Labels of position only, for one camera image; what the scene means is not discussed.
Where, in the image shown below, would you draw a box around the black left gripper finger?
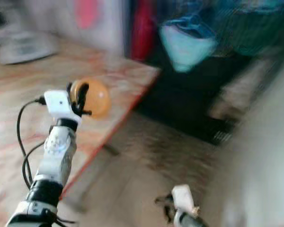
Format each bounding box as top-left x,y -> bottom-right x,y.
77,83 -> 89,110

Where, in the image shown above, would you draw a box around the orange round fruit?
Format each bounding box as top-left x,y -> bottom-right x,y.
70,78 -> 111,119

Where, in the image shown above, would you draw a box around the white kitchen scale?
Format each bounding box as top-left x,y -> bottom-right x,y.
0,31 -> 60,64

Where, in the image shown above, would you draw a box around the pink round sticker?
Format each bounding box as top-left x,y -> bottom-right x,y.
75,0 -> 99,29

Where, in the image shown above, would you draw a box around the red upright object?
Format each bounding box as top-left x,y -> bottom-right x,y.
130,0 -> 157,61

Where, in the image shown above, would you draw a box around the teal plastic bag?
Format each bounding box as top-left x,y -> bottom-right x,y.
159,17 -> 218,74

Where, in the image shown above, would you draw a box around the dark green checked cloth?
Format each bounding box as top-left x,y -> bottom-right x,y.
213,0 -> 284,55

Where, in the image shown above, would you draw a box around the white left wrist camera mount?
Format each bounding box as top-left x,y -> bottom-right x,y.
44,90 -> 81,122

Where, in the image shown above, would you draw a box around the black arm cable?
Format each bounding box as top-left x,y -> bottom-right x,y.
17,97 -> 48,190

